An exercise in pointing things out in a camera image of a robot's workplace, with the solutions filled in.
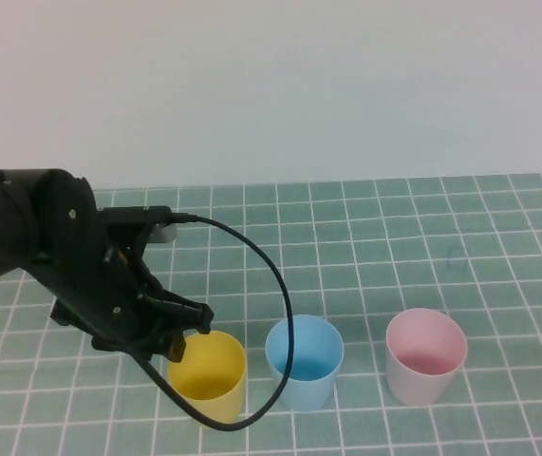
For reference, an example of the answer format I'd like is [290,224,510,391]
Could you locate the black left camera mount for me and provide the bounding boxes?
[97,205,173,267]

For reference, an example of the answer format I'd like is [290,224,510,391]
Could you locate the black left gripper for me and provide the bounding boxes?
[28,220,215,365]

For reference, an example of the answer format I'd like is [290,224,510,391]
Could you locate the green grid tablecloth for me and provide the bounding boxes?
[0,171,542,456]

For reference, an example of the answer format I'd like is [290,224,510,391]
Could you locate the yellow plastic cup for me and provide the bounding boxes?
[166,331,249,431]

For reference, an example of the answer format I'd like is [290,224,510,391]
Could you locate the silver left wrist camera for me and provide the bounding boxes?
[149,221,178,244]

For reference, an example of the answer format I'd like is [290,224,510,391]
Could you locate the blue plastic cup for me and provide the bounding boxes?
[264,313,346,412]

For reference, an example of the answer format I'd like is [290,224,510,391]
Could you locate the pink plastic cup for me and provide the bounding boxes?
[385,307,469,407]

